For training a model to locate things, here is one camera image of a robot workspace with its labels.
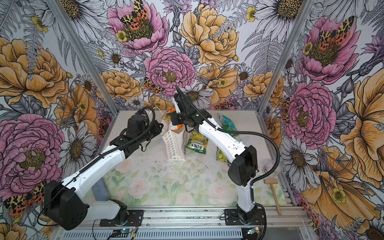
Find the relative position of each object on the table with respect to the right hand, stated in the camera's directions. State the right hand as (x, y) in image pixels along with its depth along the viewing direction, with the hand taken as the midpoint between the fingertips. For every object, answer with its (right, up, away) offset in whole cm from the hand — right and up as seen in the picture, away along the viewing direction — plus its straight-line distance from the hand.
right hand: (174, 120), depth 81 cm
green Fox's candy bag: (+13, -14, +19) cm, 26 cm away
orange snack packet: (-3, +2, -1) cm, 4 cm away
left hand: (-5, -4, 0) cm, 7 cm away
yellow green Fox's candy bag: (+27, -21, +12) cm, 37 cm away
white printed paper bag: (+1, -12, +1) cm, 12 cm away
